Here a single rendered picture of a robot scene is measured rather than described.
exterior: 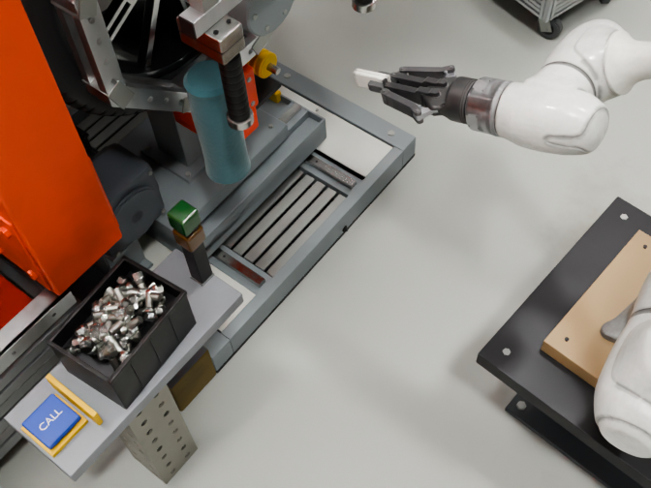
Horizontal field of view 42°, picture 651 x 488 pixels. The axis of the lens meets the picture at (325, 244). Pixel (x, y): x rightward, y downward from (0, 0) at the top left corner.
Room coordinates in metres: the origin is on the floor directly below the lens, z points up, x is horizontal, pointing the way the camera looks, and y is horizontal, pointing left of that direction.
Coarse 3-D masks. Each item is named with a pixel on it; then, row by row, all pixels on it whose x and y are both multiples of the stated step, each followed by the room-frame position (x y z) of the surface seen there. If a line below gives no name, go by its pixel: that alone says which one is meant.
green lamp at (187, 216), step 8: (184, 200) 0.86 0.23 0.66; (176, 208) 0.84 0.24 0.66; (184, 208) 0.84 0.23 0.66; (192, 208) 0.84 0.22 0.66; (168, 216) 0.83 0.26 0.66; (176, 216) 0.83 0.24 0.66; (184, 216) 0.83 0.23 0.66; (192, 216) 0.83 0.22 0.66; (176, 224) 0.82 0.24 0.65; (184, 224) 0.81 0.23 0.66; (192, 224) 0.82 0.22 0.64; (184, 232) 0.81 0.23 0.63
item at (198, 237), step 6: (174, 234) 0.83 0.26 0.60; (180, 234) 0.83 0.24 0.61; (192, 234) 0.82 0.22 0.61; (198, 234) 0.83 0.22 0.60; (204, 234) 0.84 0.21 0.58; (180, 240) 0.82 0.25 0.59; (186, 240) 0.81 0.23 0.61; (192, 240) 0.82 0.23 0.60; (198, 240) 0.82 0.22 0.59; (186, 246) 0.82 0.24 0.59; (192, 246) 0.81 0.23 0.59; (198, 246) 0.82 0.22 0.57
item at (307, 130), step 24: (288, 120) 1.45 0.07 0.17; (312, 120) 1.47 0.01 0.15; (288, 144) 1.40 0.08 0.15; (312, 144) 1.41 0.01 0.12; (264, 168) 1.32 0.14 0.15; (288, 168) 1.34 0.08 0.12; (240, 192) 1.26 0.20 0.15; (264, 192) 1.27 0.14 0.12; (216, 216) 1.19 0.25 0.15; (240, 216) 1.20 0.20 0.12; (168, 240) 1.14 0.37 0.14; (216, 240) 1.14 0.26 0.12
